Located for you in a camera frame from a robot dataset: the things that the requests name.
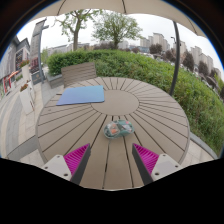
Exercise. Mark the small white flower planter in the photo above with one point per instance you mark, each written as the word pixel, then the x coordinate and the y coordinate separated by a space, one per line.
pixel 24 68

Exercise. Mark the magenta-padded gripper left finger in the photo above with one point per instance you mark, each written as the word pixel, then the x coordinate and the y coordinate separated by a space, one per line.
pixel 76 159

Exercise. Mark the translucent colourful computer mouse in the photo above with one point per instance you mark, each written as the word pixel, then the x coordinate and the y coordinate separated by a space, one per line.
pixel 118 128

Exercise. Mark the dense-crowned tree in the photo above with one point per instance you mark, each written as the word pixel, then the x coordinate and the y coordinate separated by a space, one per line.
pixel 116 26

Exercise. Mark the distant apartment buildings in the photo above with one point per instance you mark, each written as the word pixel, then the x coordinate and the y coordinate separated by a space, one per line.
pixel 156 41

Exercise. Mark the large white flower planter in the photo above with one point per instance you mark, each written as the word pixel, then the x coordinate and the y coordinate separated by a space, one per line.
pixel 26 100

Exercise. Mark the grey shopfront building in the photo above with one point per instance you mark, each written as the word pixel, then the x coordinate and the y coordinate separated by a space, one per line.
pixel 13 63

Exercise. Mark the brown slatted chair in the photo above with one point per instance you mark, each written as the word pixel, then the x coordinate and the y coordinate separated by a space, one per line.
pixel 79 72

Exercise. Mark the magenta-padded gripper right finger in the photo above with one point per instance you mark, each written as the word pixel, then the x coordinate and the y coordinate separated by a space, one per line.
pixel 146 159

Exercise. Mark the blue mouse pad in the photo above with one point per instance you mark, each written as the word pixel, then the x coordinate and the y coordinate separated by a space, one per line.
pixel 81 95

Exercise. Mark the thin-crowned tree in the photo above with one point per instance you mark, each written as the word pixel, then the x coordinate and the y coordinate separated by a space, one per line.
pixel 76 26

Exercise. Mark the dark curved parasol pole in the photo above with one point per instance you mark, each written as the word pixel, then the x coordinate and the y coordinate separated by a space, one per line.
pixel 176 56

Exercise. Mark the tall grey sign pillar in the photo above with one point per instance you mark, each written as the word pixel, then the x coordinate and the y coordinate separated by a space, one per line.
pixel 36 50

